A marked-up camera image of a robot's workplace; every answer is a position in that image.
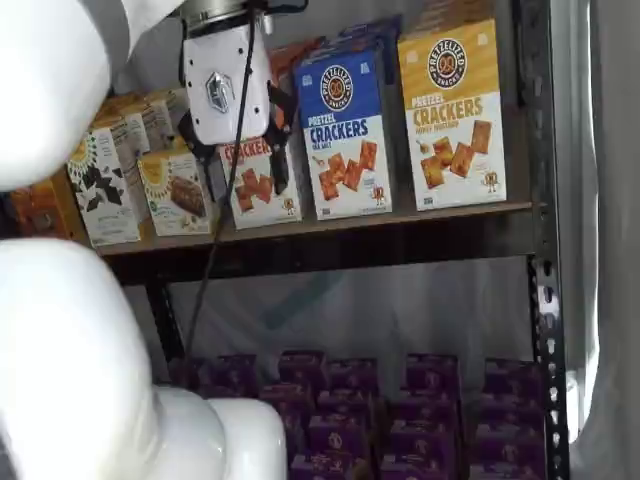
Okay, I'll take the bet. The wooden shelf board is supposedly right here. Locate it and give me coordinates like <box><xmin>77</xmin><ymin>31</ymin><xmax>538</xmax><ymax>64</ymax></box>
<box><xmin>92</xmin><ymin>199</ymin><xmax>547</xmax><ymax>257</ymax></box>

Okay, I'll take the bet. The Simple Mills almond bars box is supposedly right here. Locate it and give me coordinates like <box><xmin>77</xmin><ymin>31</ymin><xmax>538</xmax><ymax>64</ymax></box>
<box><xmin>136</xmin><ymin>148</ymin><xmax>215</xmax><ymax>237</ymax></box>

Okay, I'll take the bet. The purple Annie's snack box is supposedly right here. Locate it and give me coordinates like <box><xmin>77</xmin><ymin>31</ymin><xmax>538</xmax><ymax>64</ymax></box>
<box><xmin>216</xmin><ymin>354</ymin><xmax>259</xmax><ymax>387</ymax></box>
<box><xmin>471</xmin><ymin>423</ymin><xmax>548</xmax><ymax>466</ymax></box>
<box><xmin>316</xmin><ymin>389</ymin><xmax>376</xmax><ymax>422</ymax></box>
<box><xmin>259</xmin><ymin>383</ymin><xmax>316</xmax><ymax>419</ymax></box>
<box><xmin>388</xmin><ymin>420</ymin><xmax>456</xmax><ymax>461</ymax></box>
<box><xmin>468</xmin><ymin>460</ymin><xmax>549</xmax><ymax>480</ymax></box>
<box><xmin>394</xmin><ymin>388</ymin><xmax>456</xmax><ymax>426</ymax></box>
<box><xmin>308</xmin><ymin>414</ymin><xmax>371</xmax><ymax>457</ymax></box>
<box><xmin>405</xmin><ymin>353</ymin><xmax>461</xmax><ymax>391</ymax></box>
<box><xmin>199</xmin><ymin>383</ymin><xmax>261</xmax><ymax>401</ymax></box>
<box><xmin>478</xmin><ymin>393</ymin><xmax>547</xmax><ymax>428</ymax></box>
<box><xmin>172</xmin><ymin>357</ymin><xmax>218</xmax><ymax>397</ymax></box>
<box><xmin>379</xmin><ymin>455</ymin><xmax>458</xmax><ymax>480</ymax></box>
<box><xmin>483</xmin><ymin>358</ymin><xmax>546</xmax><ymax>397</ymax></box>
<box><xmin>326</xmin><ymin>357</ymin><xmax>379</xmax><ymax>393</ymax></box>
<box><xmin>289</xmin><ymin>451</ymin><xmax>373</xmax><ymax>480</ymax></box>
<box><xmin>279</xmin><ymin>350</ymin><xmax>327</xmax><ymax>386</ymax></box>

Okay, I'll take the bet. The Simple Mills sweet thins box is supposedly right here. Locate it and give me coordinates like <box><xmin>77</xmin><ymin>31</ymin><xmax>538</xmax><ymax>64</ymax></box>
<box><xmin>66</xmin><ymin>126</ymin><xmax>145</xmax><ymax>249</ymax></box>
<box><xmin>94</xmin><ymin>110</ymin><xmax>152</xmax><ymax>157</ymax></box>
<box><xmin>102</xmin><ymin>99</ymin><xmax>169</xmax><ymax>151</ymax></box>
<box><xmin>119</xmin><ymin>88</ymin><xmax>190</xmax><ymax>136</ymax></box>

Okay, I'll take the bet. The orange white pretzel crackers box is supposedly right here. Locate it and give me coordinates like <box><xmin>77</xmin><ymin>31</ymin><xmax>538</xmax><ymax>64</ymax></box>
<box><xmin>217</xmin><ymin>47</ymin><xmax>305</xmax><ymax>232</ymax></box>
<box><xmin>272</xmin><ymin>38</ymin><xmax>322</xmax><ymax>69</ymax></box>

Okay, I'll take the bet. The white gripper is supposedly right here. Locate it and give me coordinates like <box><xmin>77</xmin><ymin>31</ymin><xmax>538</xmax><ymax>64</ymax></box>
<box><xmin>177</xmin><ymin>22</ymin><xmax>297</xmax><ymax>204</ymax></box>

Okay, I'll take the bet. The plain orange box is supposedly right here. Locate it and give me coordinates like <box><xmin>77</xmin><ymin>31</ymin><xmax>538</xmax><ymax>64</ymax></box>
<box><xmin>8</xmin><ymin>178</ymin><xmax>72</xmax><ymax>242</ymax></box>

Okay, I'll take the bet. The yellow white pretzel crackers box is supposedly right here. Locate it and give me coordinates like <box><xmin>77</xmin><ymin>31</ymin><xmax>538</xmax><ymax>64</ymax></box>
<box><xmin>397</xmin><ymin>18</ymin><xmax>508</xmax><ymax>213</ymax></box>

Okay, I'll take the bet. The black metal shelf frame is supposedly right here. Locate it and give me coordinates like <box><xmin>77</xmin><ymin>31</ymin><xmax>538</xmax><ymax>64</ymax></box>
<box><xmin>94</xmin><ymin>0</ymin><xmax>572</xmax><ymax>480</ymax></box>

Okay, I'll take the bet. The white backdrop sheet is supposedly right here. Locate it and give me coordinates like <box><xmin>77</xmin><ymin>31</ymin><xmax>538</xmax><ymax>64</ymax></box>
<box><xmin>114</xmin><ymin>0</ymin><xmax>640</xmax><ymax>480</ymax></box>

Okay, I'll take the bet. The blue white pretzel crackers box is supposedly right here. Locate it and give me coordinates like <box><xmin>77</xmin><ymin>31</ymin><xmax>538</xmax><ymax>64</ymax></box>
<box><xmin>308</xmin><ymin>35</ymin><xmax>387</xmax><ymax>57</ymax></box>
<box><xmin>292</xmin><ymin>46</ymin><xmax>394</xmax><ymax>222</ymax></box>
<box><xmin>338</xmin><ymin>13</ymin><xmax>403</xmax><ymax>51</ymax></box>

